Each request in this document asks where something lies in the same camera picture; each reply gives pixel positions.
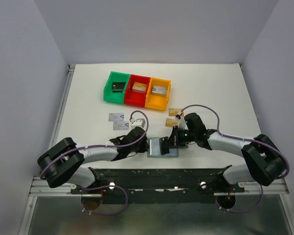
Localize copper card stack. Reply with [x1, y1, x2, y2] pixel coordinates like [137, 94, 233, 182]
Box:
[132, 82, 147, 94]

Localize silver credit card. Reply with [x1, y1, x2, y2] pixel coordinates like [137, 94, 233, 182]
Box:
[113, 121, 129, 131]
[108, 113, 124, 122]

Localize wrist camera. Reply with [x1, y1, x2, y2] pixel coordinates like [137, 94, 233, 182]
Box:
[130, 118, 146, 129]
[175, 112, 188, 129]

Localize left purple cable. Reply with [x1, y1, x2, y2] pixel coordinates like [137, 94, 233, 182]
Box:
[40, 111, 149, 216]

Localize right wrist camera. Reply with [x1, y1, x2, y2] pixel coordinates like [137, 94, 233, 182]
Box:
[175, 112, 188, 129]

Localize silver card stack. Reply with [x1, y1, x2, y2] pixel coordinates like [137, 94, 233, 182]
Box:
[151, 85, 168, 96]

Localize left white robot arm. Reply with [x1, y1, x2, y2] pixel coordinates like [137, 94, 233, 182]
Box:
[37, 127, 149, 193]

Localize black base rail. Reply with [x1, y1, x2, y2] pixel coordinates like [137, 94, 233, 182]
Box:
[71, 168, 244, 204]

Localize green plastic bin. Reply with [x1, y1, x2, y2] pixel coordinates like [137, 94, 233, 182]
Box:
[103, 71, 130, 104]

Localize gold credit card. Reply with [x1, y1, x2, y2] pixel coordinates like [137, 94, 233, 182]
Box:
[165, 118, 179, 127]
[168, 108, 184, 117]

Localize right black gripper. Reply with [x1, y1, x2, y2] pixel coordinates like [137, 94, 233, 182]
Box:
[163, 125, 196, 148]

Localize aluminium frame rail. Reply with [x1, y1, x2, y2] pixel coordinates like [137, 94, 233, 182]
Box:
[18, 65, 76, 235]

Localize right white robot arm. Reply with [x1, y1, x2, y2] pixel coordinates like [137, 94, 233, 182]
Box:
[159, 113, 287, 192]

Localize green leather card holder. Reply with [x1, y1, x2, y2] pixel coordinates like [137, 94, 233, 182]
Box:
[147, 137, 189, 159]

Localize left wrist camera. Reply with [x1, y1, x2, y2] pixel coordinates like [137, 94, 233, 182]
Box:
[130, 118, 146, 129]

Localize red plastic bin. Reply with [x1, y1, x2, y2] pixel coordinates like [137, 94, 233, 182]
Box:
[124, 74, 150, 107]

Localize yellow plastic bin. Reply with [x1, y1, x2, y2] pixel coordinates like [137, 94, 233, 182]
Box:
[145, 77, 171, 111]

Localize black card stack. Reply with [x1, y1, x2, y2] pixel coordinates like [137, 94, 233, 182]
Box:
[111, 82, 126, 93]

